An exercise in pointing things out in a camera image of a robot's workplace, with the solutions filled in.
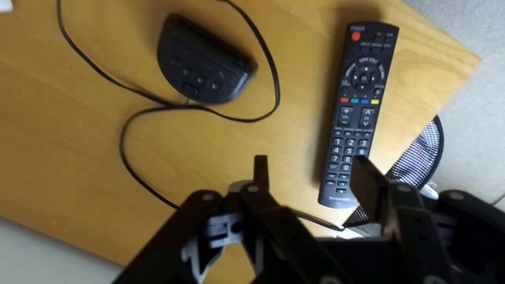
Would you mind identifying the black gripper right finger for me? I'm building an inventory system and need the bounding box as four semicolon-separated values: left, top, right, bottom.
350;156;457;284

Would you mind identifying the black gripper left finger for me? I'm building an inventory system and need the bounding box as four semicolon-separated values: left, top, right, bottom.
239;154;347;284

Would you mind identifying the black semicircular device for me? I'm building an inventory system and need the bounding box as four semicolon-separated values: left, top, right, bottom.
157;14;257;104

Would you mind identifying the black mesh wastebasket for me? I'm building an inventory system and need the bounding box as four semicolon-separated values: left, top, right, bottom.
343;113;446;227

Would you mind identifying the large wooden dresser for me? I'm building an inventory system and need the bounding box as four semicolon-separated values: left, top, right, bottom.
0;0;479;263

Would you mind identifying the black TV remote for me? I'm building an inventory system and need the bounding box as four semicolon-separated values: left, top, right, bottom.
318;22;399;208

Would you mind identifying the black device cable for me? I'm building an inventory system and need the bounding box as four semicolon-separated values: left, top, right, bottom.
55;0;348;232

